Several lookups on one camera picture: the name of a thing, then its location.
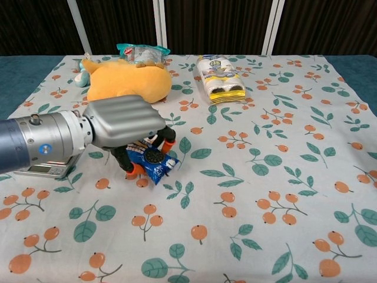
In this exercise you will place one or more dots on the small teal white plush toy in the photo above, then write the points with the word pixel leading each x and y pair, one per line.
pixel 81 77

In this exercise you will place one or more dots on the silver kitchen scale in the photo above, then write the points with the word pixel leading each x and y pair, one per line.
pixel 44 170

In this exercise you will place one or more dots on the teal snack bag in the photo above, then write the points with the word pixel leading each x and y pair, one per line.
pixel 142 53

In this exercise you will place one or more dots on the orange plush toy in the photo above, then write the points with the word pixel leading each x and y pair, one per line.
pixel 129 81

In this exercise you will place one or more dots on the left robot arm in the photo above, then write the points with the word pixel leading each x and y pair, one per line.
pixel 38 141

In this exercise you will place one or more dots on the teal table cover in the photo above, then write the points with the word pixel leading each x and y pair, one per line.
pixel 17 79

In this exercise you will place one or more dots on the white yellow cookie package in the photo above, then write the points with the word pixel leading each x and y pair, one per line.
pixel 221 79

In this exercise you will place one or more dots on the floral print tablecloth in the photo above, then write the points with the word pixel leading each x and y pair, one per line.
pixel 235 191

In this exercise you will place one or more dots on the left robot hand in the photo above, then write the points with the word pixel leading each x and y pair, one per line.
pixel 123 121

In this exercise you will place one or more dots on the blue Oreo cookie pack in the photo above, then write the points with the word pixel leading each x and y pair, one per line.
pixel 156 165

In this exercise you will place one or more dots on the white vertical frame post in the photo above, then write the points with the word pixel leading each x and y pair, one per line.
pixel 79 26
pixel 160 23
pixel 272 26

